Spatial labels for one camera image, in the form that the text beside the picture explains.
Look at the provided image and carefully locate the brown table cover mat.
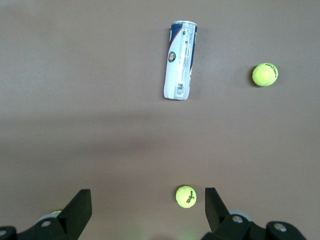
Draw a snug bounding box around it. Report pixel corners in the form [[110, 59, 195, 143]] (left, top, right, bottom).
[[0, 0, 320, 240]]

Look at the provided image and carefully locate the white blue tennis ball can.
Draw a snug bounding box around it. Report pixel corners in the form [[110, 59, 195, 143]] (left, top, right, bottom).
[[163, 20, 199, 101]]

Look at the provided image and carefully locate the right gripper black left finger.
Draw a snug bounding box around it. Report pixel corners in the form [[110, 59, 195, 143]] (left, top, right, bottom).
[[0, 188, 93, 240]]

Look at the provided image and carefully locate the yellow tennis ball Wilson print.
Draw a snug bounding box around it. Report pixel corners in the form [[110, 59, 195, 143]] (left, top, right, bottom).
[[175, 184, 198, 209]]

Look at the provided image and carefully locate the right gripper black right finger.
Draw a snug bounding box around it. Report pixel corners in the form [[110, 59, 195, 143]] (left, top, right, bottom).
[[201, 187, 307, 240]]

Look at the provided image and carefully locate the yellow tennis ball Head print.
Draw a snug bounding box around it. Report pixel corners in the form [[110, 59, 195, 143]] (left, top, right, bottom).
[[251, 62, 279, 87]]

